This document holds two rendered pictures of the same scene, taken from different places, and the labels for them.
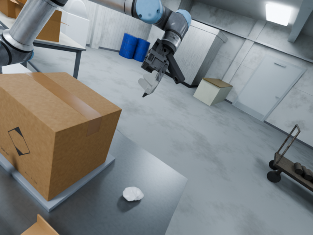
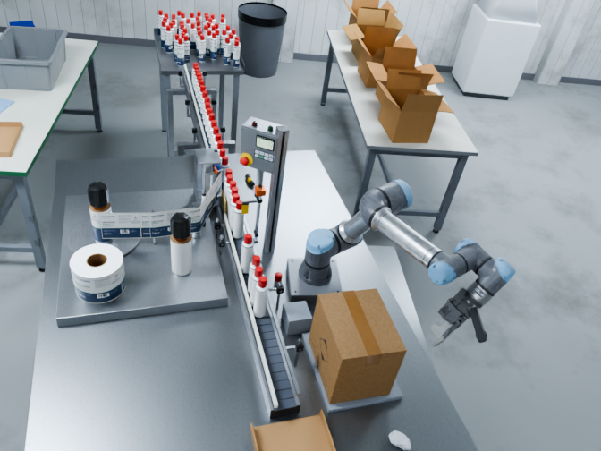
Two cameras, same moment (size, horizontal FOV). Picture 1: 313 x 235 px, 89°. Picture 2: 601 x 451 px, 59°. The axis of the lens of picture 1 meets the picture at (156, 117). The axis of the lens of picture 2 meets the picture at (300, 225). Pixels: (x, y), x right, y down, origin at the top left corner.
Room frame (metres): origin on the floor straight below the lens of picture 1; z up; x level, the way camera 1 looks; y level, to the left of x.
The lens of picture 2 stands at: (-0.58, -0.57, 2.56)
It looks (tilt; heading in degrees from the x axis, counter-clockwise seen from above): 39 degrees down; 52
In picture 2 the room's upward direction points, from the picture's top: 9 degrees clockwise
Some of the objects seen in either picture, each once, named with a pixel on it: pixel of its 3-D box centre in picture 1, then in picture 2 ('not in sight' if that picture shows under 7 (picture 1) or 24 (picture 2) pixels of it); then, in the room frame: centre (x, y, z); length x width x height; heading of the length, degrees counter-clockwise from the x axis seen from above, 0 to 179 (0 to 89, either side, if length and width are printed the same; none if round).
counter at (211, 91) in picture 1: (214, 90); not in sight; (6.20, -1.58, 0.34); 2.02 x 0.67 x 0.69; 153
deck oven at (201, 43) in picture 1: (191, 55); not in sight; (7.28, -0.26, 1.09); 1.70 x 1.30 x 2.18; 63
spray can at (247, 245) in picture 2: not in sight; (247, 253); (0.29, 0.92, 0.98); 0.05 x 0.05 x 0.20
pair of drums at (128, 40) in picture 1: (134, 48); not in sight; (7.15, 2.05, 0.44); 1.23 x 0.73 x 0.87; 151
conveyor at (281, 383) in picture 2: not in sight; (241, 255); (0.33, 1.03, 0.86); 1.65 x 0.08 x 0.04; 74
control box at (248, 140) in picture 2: not in sight; (262, 146); (0.44, 1.11, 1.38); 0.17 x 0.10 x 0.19; 129
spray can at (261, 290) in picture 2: not in sight; (260, 296); (0.23, 0.67, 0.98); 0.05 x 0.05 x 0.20
